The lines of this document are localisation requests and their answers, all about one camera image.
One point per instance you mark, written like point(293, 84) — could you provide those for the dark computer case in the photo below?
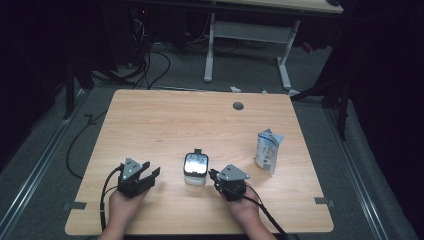
point(126, 40)

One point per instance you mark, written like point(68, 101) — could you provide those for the white-framed desk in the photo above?
point(250, 31)

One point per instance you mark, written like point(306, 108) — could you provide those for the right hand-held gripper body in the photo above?
point(233, 186)

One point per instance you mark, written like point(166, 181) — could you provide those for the person's right hand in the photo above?
point(246, 211)

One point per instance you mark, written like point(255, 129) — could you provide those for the small red object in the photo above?
point(307, 47)

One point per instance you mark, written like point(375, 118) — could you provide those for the white and blue pouch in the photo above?
point(267, 151)

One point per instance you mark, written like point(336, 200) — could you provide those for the glass jar with black lid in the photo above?
point(196, 166)

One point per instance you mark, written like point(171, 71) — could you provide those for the white scrap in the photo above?
point(235, 89)

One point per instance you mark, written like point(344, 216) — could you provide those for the grey tape piece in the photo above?
point(323, 201)
point(75, 205)

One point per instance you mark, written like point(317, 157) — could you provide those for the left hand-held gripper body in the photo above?
point(131, 186)

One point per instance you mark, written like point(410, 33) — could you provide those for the metal floor rail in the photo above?
point(353, 173)
point(33, 170)

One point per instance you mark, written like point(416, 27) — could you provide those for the person's left hand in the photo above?
point(120, 208)

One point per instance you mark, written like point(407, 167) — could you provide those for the black metal stand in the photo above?
point(343, 113)
point(69, 100)

